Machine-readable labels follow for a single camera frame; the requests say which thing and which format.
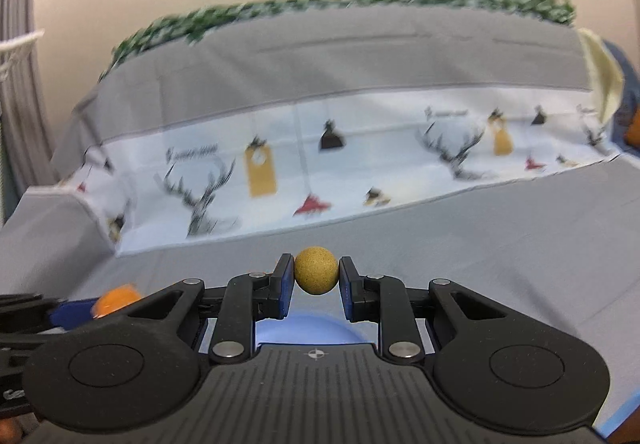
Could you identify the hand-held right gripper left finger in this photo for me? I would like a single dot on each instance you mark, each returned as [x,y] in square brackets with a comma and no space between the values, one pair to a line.
[285,285]

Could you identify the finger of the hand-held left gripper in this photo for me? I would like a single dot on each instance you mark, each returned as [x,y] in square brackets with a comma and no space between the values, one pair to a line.
[75,314]

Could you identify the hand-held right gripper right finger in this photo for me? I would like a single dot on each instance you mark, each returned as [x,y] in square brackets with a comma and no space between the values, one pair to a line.
[346,290]

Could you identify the mustard yellow round fruit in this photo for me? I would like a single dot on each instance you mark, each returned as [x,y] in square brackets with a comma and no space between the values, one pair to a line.
[315,270]

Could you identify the orange mandarin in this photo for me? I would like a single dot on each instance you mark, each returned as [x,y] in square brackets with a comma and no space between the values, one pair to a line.
[116,299]

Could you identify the light blue plate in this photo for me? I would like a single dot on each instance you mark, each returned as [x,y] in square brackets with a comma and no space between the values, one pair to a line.
[310,330]

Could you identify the white net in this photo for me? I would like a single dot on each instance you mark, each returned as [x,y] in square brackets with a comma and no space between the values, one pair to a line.
[15,49]

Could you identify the light blue sheet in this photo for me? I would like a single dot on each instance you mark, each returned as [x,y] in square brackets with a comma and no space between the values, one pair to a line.
[625,411]

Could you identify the cream cloth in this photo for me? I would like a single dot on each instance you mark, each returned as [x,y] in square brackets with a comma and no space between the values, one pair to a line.
[602,69]

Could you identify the green plant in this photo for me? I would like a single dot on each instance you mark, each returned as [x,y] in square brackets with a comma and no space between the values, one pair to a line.
[535,4]

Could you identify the blue sofa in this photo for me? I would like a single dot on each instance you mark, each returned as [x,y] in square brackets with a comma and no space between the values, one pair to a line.
[627,74]

